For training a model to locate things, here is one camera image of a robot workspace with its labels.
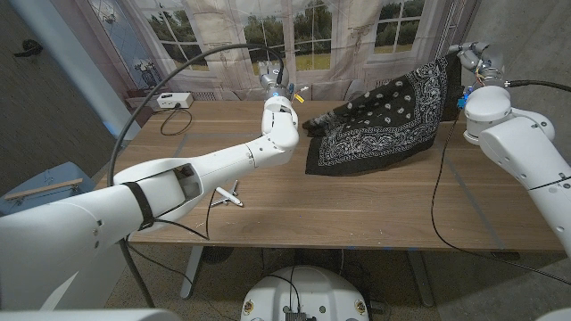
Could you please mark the blue storage bin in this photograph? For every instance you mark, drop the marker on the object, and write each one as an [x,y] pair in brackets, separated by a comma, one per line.
[44,174]

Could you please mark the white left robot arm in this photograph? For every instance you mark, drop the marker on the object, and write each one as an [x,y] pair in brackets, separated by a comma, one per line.
[89,223]

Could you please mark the white robot torso base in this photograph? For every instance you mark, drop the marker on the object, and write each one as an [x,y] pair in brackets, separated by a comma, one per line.
[312,290]

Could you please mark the black paisley bandana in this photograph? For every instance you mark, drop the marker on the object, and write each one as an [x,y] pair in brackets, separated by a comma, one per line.
[379,129]

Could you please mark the white power box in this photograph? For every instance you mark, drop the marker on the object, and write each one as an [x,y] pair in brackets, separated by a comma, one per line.
[175,100]

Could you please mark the printed window backdrop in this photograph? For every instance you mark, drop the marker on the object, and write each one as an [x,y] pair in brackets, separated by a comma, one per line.
[223,27]

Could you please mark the grey table leg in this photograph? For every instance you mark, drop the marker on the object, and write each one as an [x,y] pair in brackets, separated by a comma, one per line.
[191,272]
[420,276]

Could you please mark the white pillar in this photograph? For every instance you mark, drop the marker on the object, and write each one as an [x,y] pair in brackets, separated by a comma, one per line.
[76,67]

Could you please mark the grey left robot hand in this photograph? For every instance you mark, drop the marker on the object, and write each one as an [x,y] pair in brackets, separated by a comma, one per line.
[274,82]

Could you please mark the white toy airplane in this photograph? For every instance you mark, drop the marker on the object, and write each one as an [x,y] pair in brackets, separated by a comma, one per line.
[232,196]

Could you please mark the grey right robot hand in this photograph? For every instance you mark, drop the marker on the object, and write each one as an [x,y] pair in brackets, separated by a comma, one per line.
[488,60]

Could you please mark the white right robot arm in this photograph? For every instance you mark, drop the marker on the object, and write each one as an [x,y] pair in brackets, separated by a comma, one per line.
[526,151]

